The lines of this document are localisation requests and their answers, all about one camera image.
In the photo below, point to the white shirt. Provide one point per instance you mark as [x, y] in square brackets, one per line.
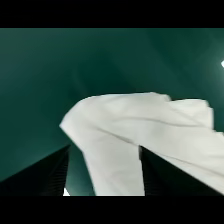
[133, 133]

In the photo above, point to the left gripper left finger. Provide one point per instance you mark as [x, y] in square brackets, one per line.
[46, 175]

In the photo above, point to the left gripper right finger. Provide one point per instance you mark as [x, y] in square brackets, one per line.
[166, 178]

